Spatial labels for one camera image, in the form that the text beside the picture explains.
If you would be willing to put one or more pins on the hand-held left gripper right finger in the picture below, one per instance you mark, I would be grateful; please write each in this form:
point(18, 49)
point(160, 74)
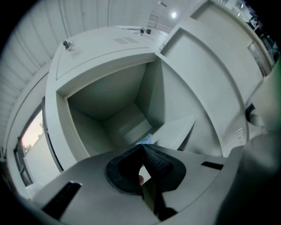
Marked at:
point(197, 182)

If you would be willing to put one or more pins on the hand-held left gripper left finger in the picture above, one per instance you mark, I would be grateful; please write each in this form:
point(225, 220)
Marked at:
point(92, 197)

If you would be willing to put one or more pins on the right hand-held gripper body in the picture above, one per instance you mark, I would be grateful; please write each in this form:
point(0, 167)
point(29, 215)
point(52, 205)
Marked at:
point(259, 175)

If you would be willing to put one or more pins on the blue and white box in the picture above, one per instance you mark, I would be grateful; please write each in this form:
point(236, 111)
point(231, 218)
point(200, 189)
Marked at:
point(146, 139)

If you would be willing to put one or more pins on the grey metal locker cabinet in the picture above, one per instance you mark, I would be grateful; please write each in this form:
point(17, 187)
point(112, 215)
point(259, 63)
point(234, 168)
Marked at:
point(98, 103)

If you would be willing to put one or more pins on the locker door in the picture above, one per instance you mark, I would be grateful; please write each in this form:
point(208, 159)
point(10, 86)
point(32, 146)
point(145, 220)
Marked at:
point(193, 88)

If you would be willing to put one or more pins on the black key bunch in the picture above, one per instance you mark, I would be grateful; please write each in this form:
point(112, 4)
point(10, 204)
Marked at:
point(146, 31)
point(65, 44)

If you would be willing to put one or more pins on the round ceiling light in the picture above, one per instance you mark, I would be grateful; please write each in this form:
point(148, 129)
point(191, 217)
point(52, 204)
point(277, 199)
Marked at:
point(174, 14)

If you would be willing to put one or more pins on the black window frame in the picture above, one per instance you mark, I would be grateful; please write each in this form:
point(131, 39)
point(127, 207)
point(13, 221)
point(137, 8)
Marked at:
point(47, 131)

